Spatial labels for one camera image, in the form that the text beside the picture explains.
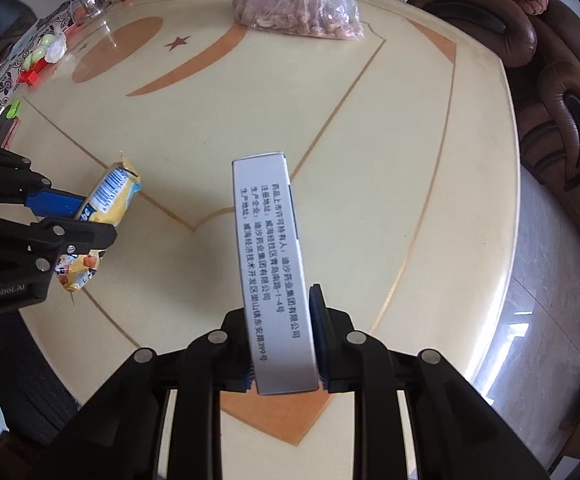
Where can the brown leather sofa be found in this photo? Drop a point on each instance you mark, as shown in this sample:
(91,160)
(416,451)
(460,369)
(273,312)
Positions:
(560,60)

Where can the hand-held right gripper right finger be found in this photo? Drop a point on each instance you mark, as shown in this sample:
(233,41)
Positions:
(316,330)

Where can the green plastic object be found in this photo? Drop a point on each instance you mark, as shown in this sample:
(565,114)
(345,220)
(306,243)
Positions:
(14,108)

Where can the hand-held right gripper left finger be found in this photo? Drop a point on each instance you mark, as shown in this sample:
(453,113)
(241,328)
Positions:
(230,350)

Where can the glass teapot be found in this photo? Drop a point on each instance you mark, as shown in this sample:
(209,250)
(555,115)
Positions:
(90,0)

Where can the white printed carton box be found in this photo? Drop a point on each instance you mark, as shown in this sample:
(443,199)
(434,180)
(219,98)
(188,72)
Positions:
(270,260)

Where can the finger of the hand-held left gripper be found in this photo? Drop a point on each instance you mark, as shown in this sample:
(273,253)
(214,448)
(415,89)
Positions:
(80,236)
(55,202)

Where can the yellow snack packet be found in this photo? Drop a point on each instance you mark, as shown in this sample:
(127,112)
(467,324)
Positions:
(115,195)

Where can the clear bag of peanuts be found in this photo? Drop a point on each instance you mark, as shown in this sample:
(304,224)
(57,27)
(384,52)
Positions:
(295,10)

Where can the dark flat object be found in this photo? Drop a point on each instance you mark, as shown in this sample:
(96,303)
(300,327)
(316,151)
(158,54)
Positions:
(7,132)

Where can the cream round table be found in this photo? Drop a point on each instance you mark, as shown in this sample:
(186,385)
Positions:
(370,160)

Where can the red plastic clip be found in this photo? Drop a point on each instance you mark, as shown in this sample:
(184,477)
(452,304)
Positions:
(30,76)

